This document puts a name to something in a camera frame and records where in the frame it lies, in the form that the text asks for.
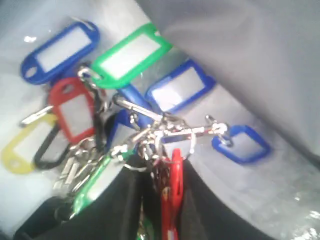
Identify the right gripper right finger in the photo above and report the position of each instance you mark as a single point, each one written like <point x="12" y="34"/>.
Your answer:
<point x="205" y="217"/>

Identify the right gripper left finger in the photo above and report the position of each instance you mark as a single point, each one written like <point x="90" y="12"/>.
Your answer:
<point x="114" y="215"/>

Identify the red key tag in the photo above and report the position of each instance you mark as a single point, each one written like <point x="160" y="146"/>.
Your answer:
<point x="74" y="108"/>
<point x="172" y="196"/>

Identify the silver key ring cluster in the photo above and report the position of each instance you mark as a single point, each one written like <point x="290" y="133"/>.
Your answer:
<point x="148" y="140"/>

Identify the green key tag lower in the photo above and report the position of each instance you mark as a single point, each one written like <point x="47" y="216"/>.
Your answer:
<point x="107" y="169"/>

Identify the green key tag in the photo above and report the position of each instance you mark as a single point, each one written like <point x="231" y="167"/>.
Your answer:
<point x="107" y="169"/>
<point x="123" y="62"/>

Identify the blue key tag right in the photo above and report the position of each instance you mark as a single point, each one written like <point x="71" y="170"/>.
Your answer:
<point x="247" y="146"/>

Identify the blue key tag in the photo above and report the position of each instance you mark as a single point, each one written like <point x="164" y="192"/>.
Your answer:
<point x="247" y="146"/>
<point x="60" y="52"/>
<point x="179" y="88"/>

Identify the black key tag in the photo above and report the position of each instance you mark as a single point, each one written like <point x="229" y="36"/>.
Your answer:
<point x="52" y="151"/>

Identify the yellow key tag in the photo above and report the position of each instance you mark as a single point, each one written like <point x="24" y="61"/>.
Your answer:
<point x="17" y="156"/>

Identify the blue key tag middle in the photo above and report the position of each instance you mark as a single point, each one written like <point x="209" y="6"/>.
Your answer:
<point x="179" y="88"/>

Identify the green key tag top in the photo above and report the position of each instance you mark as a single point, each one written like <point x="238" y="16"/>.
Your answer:
<point x="123" y="62"/>

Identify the blue key tag top left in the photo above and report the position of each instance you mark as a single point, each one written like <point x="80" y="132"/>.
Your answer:
<point x="60" y="52"/>

